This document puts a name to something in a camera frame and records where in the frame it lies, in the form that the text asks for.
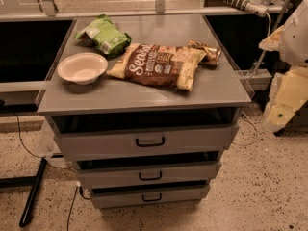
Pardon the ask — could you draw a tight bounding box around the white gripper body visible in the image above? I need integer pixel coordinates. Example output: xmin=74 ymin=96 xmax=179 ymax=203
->
xmin=263 ymin=66 xmax=308 ymax=132

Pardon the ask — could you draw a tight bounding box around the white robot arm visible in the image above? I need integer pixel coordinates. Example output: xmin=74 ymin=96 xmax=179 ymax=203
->
xmin=259 ymin=0 xmax=308 ymax=132

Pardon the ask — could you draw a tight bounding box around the grey top drawer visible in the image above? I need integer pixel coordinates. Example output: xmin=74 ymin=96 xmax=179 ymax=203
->
xmin=55 ymin=118 xmax=239 ymax=161

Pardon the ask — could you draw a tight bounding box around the grey drawer cabinet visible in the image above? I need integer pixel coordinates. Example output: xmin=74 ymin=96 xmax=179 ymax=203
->
xmin=36 ymin=13 xmax=253 ymax=210

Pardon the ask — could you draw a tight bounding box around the white power strip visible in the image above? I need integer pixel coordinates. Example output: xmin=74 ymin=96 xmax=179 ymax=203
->
xmin=221 ymin=0 xmax=268 ymax=17

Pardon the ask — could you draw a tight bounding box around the brown Sensible chips bag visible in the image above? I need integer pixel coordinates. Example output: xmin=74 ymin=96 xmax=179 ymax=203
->
xmin=106 ymin=42 xmax=207 ymax=92

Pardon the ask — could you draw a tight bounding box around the green snack bag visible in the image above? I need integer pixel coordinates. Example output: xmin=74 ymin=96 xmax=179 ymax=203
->
xmin=74 ymin=14 xmax=131 ymax=57

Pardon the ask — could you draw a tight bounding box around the white paper bowl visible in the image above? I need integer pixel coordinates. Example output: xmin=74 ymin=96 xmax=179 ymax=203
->
xmin=57 ymin=53 xmax=108 ymax=85

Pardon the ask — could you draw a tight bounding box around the black metal floor stand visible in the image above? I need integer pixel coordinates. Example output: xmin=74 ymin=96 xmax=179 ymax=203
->
xmin=0 ymin=158 xmax=47 ymax=228

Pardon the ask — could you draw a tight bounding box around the white power cable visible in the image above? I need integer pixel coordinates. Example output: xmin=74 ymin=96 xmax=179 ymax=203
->
xmin=248 ymin=12 xmax=273 ymax=79

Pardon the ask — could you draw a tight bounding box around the black floor cable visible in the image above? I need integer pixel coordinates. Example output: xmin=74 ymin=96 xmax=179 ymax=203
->
xmin=11 ymin=111 xmax=43 ymax=160

